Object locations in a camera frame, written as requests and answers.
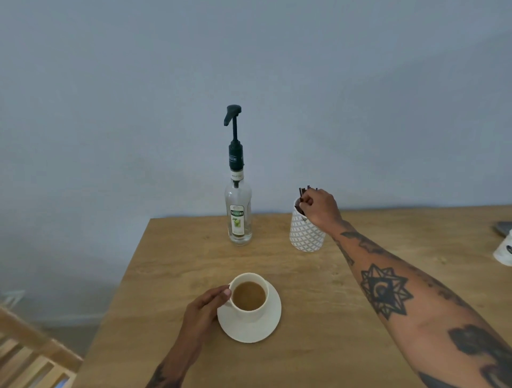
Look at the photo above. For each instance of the white patterned holder cup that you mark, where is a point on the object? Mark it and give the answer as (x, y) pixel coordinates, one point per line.
(306, 238)

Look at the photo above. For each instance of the white coffee cup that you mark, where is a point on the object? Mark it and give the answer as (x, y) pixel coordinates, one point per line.
(248, 315)

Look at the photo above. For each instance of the dark green pump dispenser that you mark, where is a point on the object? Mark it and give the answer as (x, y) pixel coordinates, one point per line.
(236, 156)

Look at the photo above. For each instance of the person's left hand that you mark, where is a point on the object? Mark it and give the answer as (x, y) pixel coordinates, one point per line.
(198, 319)

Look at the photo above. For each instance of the person's right fingers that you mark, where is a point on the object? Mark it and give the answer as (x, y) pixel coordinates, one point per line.
(307, 204)

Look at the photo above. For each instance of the white round container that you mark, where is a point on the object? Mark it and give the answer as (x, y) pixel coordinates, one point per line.
(504, 250)

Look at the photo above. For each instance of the person's right hand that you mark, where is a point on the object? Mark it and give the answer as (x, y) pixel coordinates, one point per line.
(323, 210)

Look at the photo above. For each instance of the person's left forearm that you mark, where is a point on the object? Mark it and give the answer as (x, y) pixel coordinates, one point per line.
(174, 367)

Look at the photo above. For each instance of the person's right forearm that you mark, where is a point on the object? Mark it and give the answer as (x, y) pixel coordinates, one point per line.
(416, 303)

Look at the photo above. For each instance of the clear glass syrup bottle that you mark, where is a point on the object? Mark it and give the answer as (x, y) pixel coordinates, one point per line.
(238, 200)

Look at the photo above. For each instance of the person's left thumb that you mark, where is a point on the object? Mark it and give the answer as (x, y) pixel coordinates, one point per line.
(222, 293)

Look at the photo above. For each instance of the light wooden slatted chair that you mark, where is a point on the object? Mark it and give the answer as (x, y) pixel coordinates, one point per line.
(28, 351)

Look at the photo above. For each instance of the white saucer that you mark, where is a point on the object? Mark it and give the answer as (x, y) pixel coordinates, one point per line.
(248, 331)

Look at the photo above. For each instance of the bunch of dark stir sticks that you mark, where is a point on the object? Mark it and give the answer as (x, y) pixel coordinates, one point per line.
(300, 192)

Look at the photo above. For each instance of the brown milky coffee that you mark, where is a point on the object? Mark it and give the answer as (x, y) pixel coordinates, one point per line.
(249, 295)

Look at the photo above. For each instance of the dark grey flat device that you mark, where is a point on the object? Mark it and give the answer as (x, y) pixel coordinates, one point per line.
(503, 228)

